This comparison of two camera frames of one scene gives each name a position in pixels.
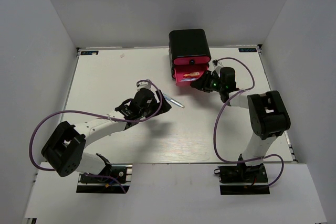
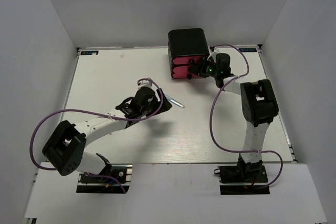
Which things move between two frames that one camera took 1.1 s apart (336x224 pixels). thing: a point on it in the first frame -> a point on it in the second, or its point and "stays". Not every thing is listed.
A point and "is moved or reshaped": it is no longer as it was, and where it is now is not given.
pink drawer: (191, 60) stays
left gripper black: (157, 106) stays
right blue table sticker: (247, 50) stays
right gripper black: (202, 83) -> (199, 68)
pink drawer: (185, 74) is moved or reshaped
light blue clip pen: (172, 100) stays
